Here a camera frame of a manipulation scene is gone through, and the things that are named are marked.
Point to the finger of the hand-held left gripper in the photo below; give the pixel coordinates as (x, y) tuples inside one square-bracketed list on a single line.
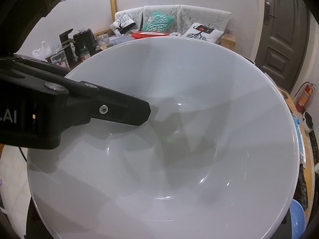
[(119, 109)]

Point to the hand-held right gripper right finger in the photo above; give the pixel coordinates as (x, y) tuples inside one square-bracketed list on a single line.
[(287, 229)]

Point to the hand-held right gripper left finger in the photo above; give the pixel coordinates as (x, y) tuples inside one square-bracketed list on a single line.
[(35, 224)]

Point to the white ceramic bowl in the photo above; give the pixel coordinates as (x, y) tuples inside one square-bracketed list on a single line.
[(199, 104)]

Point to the blue plate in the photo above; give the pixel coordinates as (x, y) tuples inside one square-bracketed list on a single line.
[(297, 219)]

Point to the white plastic bag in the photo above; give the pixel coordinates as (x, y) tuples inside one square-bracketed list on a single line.
[(42, 51)]

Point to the clear glass cup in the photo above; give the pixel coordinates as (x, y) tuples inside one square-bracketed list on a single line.
[(58, 59)]

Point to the small spice jar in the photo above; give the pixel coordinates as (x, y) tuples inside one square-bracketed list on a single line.
[(84, 54)]

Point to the wine glass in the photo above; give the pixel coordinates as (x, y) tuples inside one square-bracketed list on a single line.
[(102, 39)]

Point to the black coffee machine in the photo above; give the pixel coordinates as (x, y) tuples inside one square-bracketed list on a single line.
[(65, 37)]

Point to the black electric kettle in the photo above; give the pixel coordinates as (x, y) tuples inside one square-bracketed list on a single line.
[(84, 39)]

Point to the red lid container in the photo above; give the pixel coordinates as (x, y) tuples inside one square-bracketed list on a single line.
[(147, 34)]

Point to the black white leaf cushion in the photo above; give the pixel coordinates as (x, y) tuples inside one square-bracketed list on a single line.
[(122, 22)]

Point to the blue toothbrush pack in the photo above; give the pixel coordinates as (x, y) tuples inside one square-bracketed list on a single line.
[(299, 134)]

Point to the teal patterned cushion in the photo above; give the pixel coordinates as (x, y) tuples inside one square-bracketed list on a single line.
[(159, 21)]

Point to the rolled bamboo mat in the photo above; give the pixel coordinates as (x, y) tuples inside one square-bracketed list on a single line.
[(113, 7)]

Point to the white helmet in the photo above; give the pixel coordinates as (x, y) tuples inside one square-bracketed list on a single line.
[(309, 122)]

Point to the white tree print cushion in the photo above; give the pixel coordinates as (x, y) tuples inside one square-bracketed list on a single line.
[(201, 31)]

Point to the grey lace sofa cover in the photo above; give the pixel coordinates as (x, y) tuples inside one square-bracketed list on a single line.
[(194, 13)]

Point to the wooden sofa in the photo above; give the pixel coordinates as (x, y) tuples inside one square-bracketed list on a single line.
[(228, 40)]

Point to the red fire extinguisher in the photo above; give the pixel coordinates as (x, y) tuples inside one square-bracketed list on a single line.
[(304, 97)]

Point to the dark brown door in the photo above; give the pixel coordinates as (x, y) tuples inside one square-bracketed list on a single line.
[(281, 42)]

